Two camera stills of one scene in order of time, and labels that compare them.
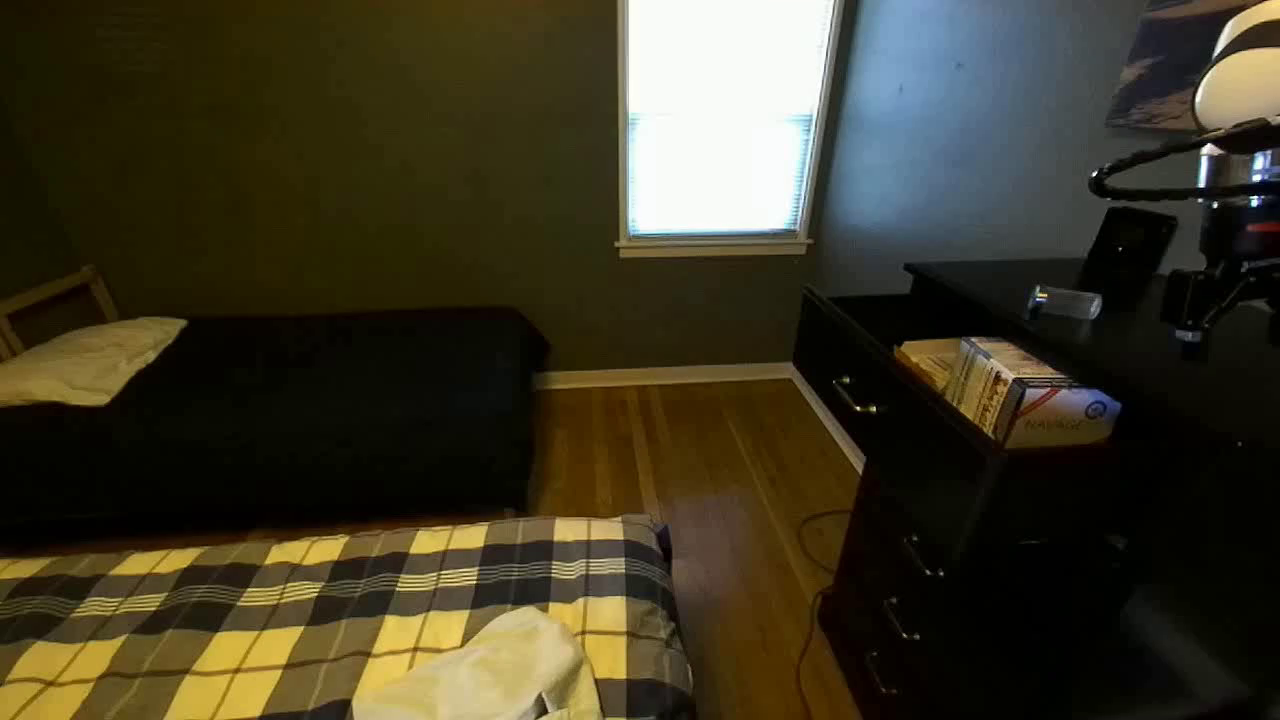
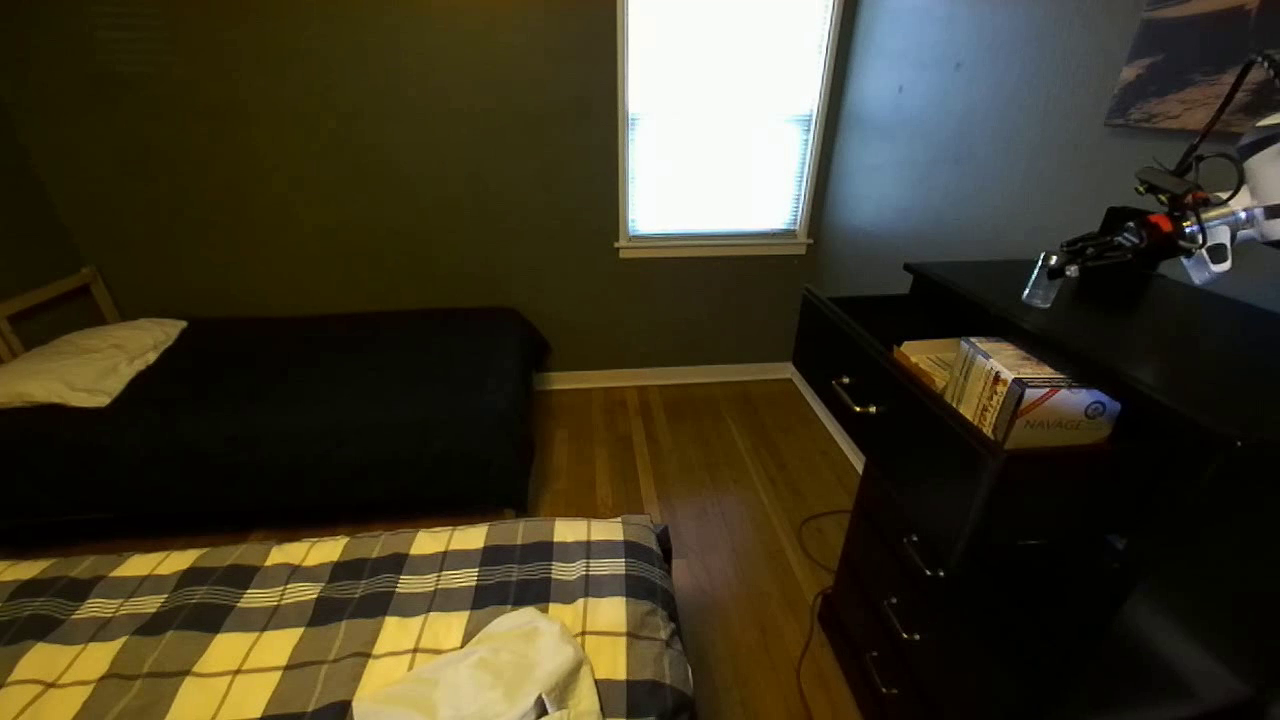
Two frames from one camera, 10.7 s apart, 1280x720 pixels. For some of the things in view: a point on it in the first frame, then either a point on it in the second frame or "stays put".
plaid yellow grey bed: x=302 y=626 stays put
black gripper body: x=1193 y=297 → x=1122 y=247
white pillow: x=84 y=365 stays put
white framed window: x=723 y=126 stays put
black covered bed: x=292 y=416 stays put
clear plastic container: x=1064 y=300 → x=1040 y=287
